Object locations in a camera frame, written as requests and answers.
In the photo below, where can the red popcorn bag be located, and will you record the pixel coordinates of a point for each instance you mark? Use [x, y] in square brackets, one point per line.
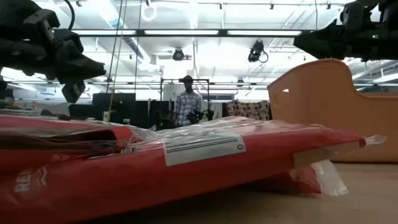
[304, 182]
[186, 180]
[31, 161]

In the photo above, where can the black partition panel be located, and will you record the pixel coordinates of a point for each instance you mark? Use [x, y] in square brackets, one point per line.
[113, 107]

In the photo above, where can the person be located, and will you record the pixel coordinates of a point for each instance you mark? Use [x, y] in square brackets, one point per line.
[186, 105]

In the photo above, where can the floral patterned cloth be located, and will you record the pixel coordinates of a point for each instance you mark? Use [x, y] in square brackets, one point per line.
[248, 109]

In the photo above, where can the black ceiling spotlight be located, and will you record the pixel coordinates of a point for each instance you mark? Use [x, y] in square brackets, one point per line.
[255, 51]
[178, 54]

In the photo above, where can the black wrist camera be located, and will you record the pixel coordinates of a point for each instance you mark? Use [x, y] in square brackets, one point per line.
[40, 23]
[351, 12]

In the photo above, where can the black handheld device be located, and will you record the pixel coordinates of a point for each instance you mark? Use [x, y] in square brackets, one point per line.
[199, 115]

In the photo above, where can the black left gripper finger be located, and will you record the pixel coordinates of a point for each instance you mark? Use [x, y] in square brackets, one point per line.
[79, 68]

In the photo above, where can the long ceiling light bar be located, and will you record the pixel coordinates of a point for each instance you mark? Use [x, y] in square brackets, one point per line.
[180, 32]

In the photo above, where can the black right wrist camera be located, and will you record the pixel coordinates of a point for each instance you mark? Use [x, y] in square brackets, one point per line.
[351, 12]

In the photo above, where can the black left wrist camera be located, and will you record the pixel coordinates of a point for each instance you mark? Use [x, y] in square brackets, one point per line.
[40, 23]

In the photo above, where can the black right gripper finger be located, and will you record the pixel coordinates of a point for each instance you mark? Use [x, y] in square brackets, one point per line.
[323, 43]

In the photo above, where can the orange plastic basket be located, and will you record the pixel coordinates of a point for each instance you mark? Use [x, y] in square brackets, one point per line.
[326, 102]

